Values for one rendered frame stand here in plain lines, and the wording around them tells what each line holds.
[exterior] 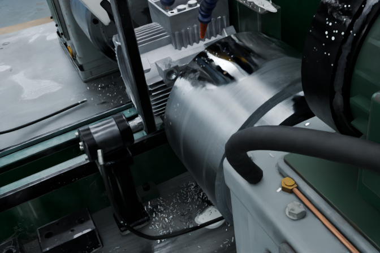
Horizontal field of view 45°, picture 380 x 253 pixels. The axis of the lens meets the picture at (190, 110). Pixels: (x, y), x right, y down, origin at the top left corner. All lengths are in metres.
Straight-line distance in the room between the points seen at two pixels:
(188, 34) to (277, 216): 0.50
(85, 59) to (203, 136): 0.79
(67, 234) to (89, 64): 0.62
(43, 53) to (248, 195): 1.25
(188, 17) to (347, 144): 0.58
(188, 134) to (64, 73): 0.88
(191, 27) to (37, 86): 0.70
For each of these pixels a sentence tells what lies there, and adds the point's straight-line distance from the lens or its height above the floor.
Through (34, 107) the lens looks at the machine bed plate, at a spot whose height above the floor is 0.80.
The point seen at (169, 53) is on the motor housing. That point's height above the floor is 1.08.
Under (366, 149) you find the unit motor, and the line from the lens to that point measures 0.29.
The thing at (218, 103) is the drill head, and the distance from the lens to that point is 0.58.
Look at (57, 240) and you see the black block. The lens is 0.86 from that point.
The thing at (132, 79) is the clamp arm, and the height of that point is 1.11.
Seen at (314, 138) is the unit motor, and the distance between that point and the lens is 0.30.
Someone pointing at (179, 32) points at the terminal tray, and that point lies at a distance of 0.83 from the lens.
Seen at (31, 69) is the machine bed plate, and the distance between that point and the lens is 1.54.
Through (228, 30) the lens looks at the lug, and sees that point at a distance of 0.87.
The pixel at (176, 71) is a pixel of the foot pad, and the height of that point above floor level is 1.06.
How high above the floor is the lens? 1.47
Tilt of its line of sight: 36 degrees down
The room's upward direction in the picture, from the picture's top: 9 degrees counter-clockwise
